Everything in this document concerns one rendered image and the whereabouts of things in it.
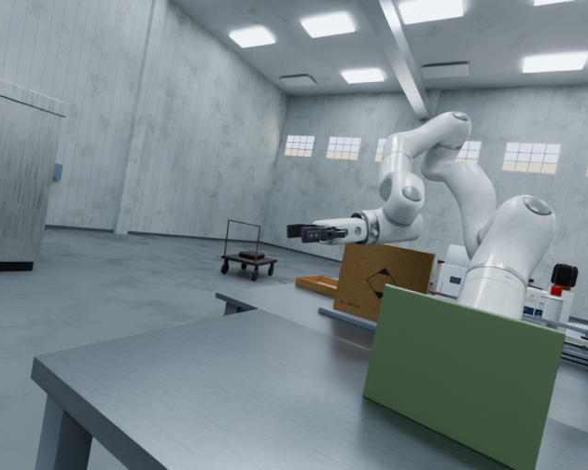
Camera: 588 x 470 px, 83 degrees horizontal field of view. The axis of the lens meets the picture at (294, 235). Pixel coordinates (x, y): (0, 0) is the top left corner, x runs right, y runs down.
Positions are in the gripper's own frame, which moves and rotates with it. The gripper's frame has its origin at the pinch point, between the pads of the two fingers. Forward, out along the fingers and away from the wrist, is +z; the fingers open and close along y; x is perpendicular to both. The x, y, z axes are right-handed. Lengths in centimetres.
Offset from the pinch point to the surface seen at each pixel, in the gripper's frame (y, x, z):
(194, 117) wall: 993, 243, -57
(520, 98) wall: 636, 258, -938
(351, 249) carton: 34.9, -11.9, -33.5
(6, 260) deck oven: 373, -53, 200
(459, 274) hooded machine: 388, -151, -464
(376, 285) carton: 27, -24, -39
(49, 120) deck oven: 386, 99, 147
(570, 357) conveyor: 1, -51, -99
